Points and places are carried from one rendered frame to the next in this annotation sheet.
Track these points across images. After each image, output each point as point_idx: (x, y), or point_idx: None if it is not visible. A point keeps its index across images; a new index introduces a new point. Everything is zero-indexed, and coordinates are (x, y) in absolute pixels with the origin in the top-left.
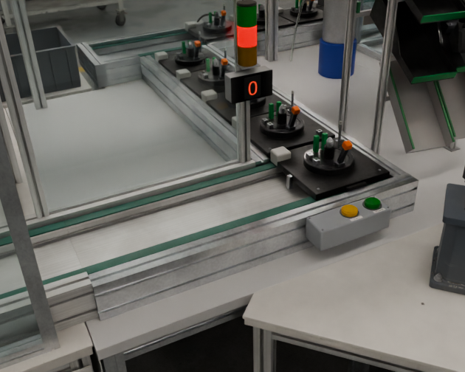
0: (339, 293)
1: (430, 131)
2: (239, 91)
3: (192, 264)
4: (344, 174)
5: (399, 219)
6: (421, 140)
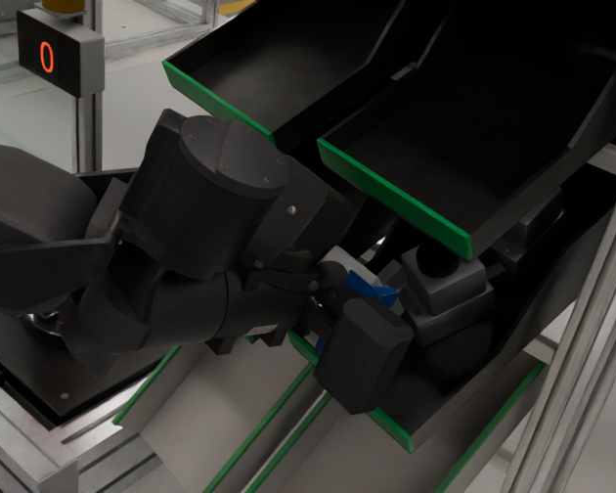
0: None
1: (226, 452)
2: (27, 46)
3: None
4: (31, 338)
5: None
6: (187, 444)
